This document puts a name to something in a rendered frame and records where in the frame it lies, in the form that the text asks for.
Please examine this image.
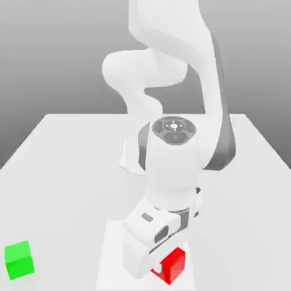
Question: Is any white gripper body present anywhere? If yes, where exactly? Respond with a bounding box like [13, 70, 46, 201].
[122, 226, 190, 280]

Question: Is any small red cube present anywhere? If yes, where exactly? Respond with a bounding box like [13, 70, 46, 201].
[150, 247, 186, 285]

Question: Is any small green cube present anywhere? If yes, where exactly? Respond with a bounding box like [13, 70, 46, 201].
[4, 240, 35, 281]

